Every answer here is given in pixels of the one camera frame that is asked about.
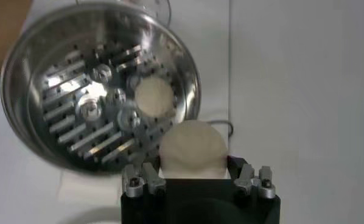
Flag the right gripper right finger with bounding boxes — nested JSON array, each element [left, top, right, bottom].
[[226, 155, 276, 200]]

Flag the perforated steel steamer basket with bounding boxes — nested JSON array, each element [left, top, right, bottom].
[[0, 1, 202, 177]]

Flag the black cooker power cable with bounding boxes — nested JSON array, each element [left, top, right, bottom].
[[206, 119, 234, 138]]

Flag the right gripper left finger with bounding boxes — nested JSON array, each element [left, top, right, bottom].
[[122, 156, 167, 198]]

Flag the white steamed baozi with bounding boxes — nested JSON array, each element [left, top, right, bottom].
[[159, 120, 230, 180], [135, 75, 175, 118]]

